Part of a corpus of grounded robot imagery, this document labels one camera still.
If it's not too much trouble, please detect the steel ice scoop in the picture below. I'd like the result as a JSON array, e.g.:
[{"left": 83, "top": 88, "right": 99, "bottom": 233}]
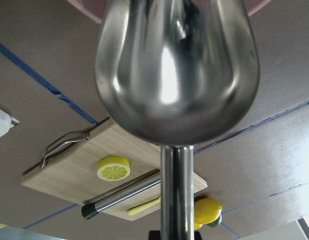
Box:
[{"left": 95, "top": 0, "right": 260, "bottom": 240}]

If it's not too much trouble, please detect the wooden cutting board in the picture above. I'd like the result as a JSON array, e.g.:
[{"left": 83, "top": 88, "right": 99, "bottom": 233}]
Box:
[{"left": 20, "top": 116, "right": 209, "bottom": 222}]

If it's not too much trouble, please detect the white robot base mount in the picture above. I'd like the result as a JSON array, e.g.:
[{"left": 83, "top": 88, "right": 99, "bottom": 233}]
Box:
[{"left": 0, "top": 109, "right": 20, "bottom": 138}]

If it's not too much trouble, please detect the steel rolling rod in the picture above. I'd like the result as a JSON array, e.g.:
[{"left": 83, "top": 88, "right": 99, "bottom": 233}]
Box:
[{"left": 81, "top": 172, "right": 161, "bottom": 220}]

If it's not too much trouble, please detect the yellow lemon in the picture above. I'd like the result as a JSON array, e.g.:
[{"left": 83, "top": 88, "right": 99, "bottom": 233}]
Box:
[
  {"left": 193, "top": 222, "right": 203, "bottom": 230},
  {"left": 194, "top": 198, "right": 223, "bottom": 225}
]

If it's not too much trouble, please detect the pink bowl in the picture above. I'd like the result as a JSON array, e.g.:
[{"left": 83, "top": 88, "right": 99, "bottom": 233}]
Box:
[{"left": 66, "top": 0, "right": 273, "bottom": 25}]

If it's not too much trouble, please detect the lemon half slice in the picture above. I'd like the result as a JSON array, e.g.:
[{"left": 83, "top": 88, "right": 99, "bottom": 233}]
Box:
[{"left": 96, "top": 156, "right": 131, "bottom": 182}]

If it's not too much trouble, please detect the green lime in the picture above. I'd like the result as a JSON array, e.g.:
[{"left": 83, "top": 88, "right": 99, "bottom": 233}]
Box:
[{"left": 207, "top": 214, "right": 222, "bottom": 228}]

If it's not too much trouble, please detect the yellow plastic knife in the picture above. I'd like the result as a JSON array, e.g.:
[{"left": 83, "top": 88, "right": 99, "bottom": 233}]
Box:
[{"left": 126, "top": 196, "right": 161, "bottom": 216}]

